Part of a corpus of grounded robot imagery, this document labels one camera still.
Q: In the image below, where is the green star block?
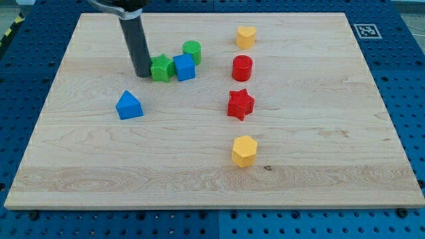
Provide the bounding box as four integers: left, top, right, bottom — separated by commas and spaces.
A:
150, 54, 175, 82

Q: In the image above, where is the red star block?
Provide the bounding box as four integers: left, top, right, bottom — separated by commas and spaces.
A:
227, 88, 255, 121

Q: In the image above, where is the red cylinder block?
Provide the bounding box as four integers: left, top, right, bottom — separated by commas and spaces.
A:
232, 55, 253, 82

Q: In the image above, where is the yellow heart block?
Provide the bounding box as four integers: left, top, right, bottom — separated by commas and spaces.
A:
236, 26, 256, 49

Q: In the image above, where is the blue cube block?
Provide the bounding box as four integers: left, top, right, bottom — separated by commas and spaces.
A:
173, 54, 196, 82

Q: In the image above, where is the black bolt front right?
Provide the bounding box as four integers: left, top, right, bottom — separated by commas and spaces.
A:
396, 208, 408, 218

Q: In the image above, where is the yellow hexagon block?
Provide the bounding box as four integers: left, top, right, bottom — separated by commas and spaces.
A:
232, 135, 258, 167

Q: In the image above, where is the light wooden board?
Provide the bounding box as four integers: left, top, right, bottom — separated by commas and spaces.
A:
5, 13, 424, 210

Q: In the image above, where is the black bolt front left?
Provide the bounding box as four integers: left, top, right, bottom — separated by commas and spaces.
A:
27, 210, 39, 221

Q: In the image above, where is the green cylinder block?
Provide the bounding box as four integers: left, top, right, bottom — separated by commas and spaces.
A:
182, 40, 202, 66

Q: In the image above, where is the white fiducial marker tag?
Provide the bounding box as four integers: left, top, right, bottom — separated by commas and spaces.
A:
354, 23, 382, 39

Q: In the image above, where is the blue triangle block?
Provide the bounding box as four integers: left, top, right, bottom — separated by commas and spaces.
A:
116, 90, 143, 120

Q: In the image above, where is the black bolt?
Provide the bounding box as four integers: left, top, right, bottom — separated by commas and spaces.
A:
396, 208, 408, 218
27, 210, 39, 221

